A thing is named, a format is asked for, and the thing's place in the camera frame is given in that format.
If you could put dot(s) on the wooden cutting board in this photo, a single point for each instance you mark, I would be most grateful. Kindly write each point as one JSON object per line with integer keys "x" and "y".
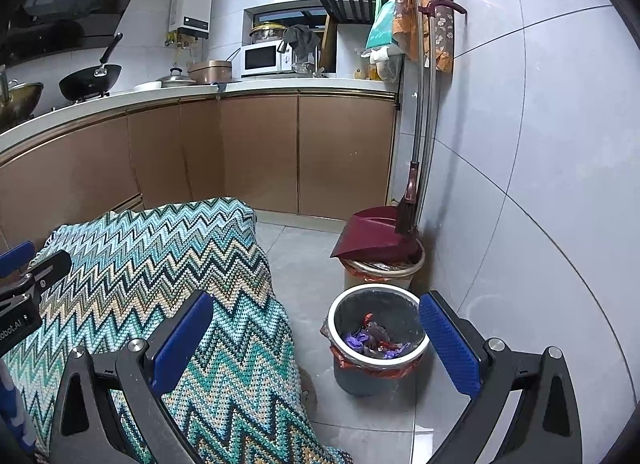
{"x": 327, "y": 43}

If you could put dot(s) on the brass wok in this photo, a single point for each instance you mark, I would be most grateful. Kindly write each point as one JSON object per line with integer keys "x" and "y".
{"x": 22, "y": 98}

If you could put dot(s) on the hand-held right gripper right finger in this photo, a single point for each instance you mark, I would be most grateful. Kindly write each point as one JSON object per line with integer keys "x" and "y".
{"x": 447, "y": 344}

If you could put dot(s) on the window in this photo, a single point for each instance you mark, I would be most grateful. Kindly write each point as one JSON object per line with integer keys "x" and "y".
{"x": 280, "y": 11}

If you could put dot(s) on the brown rice cooker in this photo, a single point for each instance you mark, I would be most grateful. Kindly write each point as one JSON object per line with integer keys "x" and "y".
{"x": 210, "y": 72}

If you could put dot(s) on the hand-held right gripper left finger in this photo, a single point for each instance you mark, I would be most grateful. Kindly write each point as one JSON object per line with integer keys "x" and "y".
{"x": 182, "y": 339}

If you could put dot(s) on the red and blue snack wrapper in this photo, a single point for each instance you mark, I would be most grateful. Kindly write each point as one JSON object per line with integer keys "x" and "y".
{"x": 371, "y": 320}

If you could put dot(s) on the teal zigzag knitted blanket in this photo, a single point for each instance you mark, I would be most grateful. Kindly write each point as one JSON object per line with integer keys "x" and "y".
{"x": 240, "y": 369}

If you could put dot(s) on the broom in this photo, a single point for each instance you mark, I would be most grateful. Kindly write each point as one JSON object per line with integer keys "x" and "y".
{"x": 406, "y": 214}

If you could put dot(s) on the white water heater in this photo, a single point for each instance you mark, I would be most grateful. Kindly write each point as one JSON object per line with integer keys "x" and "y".
{"x": 192, "y": 8}

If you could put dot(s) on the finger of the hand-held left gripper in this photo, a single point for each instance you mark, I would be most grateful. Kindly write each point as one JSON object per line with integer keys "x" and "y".
{"x": 17, "y": 259}
{"x": 47, "y": 271}

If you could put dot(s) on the brown kitchen cabinets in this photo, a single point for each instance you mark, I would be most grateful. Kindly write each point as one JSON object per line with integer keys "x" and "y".
{"x": 260, "y": 153}

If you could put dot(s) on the black wok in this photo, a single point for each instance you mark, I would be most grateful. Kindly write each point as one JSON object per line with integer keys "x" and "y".
{"x": 90, "y": 81}

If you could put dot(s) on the grey bin with white rim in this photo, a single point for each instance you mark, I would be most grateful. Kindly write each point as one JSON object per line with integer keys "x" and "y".
{"x": 370, "y": 384}

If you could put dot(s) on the metal pot lid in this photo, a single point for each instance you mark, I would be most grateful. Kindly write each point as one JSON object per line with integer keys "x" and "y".
{"x": 176, "y": 79}

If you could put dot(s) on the white microwave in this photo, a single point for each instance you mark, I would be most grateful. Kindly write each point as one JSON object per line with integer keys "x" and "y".
{"x": 260, "y": 58}

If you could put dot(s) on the black range hood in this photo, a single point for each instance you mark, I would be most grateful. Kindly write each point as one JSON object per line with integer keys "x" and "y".
{"x": 60, "y": 3}

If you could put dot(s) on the teal plastic bag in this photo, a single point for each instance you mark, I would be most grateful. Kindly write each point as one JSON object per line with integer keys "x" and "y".
{"x": 384, "y": 23}

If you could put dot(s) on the brown floral apron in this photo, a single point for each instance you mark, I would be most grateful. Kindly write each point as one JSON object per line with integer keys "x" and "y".
{"x": 440, "y": 18}

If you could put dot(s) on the person's left hand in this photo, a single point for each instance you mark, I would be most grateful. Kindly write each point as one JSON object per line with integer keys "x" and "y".
{"x": 15, "y": 409}

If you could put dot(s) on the beige bin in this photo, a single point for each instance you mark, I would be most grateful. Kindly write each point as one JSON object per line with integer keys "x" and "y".
{"x": 380, "y": 278}

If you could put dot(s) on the white hanging plastic bag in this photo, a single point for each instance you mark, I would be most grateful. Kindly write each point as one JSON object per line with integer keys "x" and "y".
{"x": 387, "y": 63}

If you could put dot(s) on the dark cloth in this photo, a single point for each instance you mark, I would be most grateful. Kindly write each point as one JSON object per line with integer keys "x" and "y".
{"x": 302, "y": 38}

